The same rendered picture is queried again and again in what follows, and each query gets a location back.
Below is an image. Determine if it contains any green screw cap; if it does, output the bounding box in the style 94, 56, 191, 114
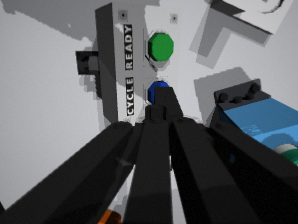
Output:
281, 149, 298, 164

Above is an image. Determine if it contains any orange pocket multimeter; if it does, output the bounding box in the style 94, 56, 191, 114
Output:
98, 210, 121, 224

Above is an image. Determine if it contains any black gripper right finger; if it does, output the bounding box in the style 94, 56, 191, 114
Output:
163, 87, 298, 224

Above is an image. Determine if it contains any white button panel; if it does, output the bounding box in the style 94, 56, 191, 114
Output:
76, 2, 182, 126

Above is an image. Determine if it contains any blue test tube rack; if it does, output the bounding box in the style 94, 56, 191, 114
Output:
217, 98, 298, 150

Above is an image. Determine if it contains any black table edge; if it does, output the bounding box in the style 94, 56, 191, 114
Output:
0, 202, 5, 214

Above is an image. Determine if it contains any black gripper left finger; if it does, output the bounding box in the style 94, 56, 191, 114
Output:
0, 87, 173, 224

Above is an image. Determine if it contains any light grey tray panel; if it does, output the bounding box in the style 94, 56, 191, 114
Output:
210, 0, 294, 34

